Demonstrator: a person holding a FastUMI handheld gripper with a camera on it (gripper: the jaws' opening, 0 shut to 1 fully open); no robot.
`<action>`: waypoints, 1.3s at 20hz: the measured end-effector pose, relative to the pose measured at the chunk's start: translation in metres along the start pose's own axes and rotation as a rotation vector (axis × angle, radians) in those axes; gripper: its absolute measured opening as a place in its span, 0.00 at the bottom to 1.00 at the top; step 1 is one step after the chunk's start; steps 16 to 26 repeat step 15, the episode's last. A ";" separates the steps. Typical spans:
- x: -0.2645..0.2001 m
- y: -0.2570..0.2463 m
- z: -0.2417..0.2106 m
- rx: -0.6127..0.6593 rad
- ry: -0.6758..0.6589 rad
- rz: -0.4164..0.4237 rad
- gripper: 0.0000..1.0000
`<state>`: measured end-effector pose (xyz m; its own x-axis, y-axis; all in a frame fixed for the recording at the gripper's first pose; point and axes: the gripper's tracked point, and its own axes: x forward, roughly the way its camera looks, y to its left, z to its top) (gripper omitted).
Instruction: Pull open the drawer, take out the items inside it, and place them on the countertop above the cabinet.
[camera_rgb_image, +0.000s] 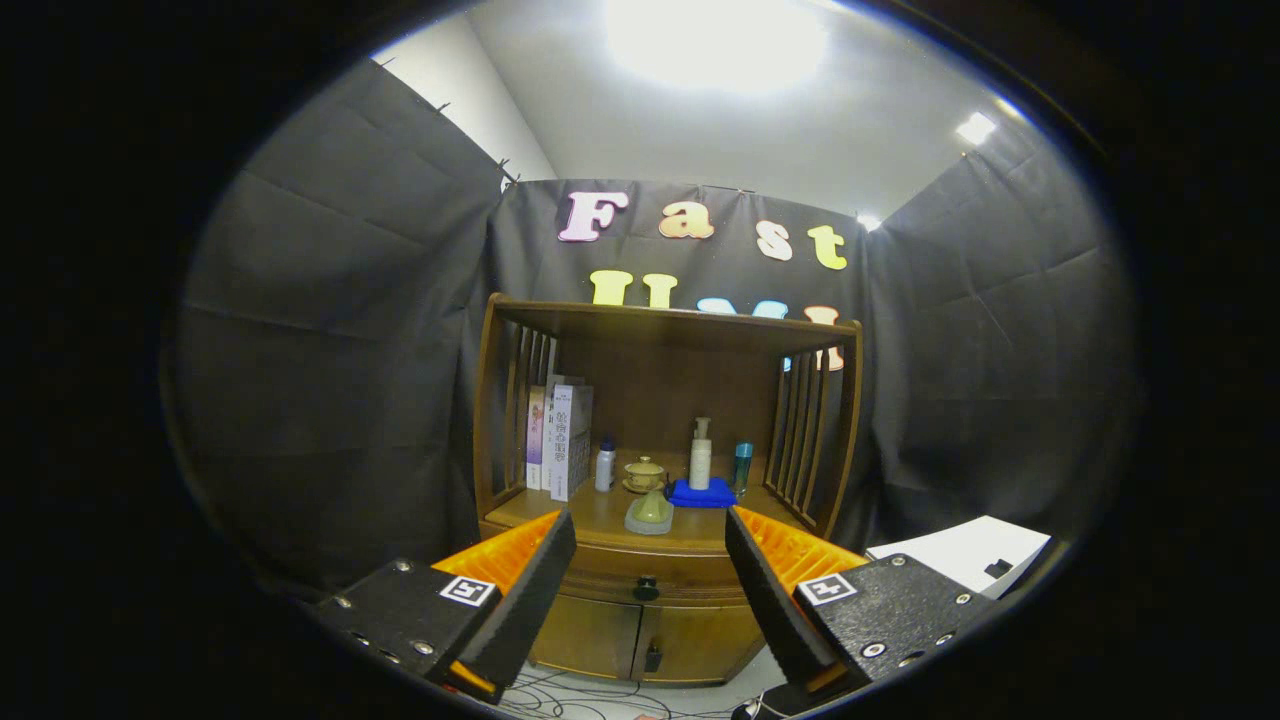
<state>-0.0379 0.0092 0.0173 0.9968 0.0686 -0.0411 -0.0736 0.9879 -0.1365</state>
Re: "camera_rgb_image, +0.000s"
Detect purple book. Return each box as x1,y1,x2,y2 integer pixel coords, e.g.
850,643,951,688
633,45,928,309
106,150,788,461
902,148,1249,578
526,386,547,491

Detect blue folded cloth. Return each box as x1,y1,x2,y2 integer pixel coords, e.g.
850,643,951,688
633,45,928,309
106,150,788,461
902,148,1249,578
667,477,738,509

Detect plain white tall book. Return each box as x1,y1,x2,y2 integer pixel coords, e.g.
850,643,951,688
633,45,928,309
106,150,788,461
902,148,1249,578
543,374,587,491

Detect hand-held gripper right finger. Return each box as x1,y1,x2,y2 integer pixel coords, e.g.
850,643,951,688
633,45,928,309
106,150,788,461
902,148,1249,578
725,505,1001,701

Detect white book grey pattern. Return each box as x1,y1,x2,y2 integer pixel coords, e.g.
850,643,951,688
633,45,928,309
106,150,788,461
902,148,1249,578
550,384,595,503

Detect pale green cone grey base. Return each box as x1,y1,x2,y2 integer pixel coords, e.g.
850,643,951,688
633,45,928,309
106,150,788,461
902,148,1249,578
625,488,676,536

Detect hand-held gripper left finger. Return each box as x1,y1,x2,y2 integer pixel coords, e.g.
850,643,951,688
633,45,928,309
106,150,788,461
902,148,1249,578
315,508,579,706

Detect black floor cables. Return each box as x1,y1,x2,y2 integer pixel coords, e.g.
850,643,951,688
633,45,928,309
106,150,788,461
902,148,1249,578
500,670,761,720

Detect brown wooden cabinet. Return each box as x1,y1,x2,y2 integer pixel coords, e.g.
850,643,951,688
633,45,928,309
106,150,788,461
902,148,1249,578
472,292,863,689

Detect wooden cabinet door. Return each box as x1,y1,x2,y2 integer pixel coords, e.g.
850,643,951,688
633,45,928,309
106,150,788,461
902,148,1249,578
632,600,766,686
530,595,643,681

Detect large ceiling light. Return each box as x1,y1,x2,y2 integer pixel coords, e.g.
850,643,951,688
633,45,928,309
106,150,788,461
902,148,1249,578
605,0,831,93

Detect white drawer unit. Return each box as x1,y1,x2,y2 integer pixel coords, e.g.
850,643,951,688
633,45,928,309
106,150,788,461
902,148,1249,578
865,515,1053,601

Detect wooden countertop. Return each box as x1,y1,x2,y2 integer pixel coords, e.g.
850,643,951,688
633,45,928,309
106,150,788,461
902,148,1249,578
480,455,836,556

